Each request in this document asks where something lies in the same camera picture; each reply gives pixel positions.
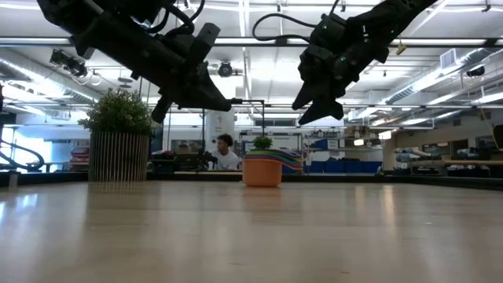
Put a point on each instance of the yellow measuring cup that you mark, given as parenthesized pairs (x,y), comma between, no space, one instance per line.
(255,152)

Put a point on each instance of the potted green plant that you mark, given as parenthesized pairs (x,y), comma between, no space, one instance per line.
(118,157)

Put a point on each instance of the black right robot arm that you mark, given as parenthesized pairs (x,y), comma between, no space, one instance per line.
(389,17)

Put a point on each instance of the blue shelf bin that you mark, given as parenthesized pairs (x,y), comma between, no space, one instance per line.
(326,144)

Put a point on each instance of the person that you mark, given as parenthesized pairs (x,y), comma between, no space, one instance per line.
(226,160)

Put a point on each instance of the large blue measuring cup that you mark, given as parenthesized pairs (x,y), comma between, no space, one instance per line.
(255,157)

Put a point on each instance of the light blue measuring cup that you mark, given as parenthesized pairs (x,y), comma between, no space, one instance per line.
(255,154)

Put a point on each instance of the red measuring cup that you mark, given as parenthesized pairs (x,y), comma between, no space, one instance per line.
(255,155)

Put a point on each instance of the black mounted camera unit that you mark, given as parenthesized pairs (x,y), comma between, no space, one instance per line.
(67,63)

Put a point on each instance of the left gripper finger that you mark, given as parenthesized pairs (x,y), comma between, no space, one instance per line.
(162,108)
(204,96)

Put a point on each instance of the background workbench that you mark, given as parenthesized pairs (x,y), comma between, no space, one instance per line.
(452,162)

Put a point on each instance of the orange measuring cup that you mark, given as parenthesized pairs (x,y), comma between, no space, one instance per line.
(261,173)

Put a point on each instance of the blue storage bin row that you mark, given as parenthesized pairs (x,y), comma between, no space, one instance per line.
(342,166)

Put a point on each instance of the black background robot arm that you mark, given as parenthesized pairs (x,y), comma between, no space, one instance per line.
(204,159)

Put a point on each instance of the green measuring cup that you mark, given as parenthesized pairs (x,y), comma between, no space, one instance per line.
(255,150)

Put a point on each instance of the small background green plant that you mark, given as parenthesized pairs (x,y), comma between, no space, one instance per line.
(262,142)

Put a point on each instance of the black overhead camera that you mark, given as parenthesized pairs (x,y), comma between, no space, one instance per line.
(226,69)

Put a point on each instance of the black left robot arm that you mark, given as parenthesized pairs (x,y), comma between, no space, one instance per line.
(102,31)

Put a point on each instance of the black aluminium table frame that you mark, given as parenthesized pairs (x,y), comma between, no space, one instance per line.
(353,178)

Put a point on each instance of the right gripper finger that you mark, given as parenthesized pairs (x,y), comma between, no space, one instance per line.
(316,95)
(322,108)

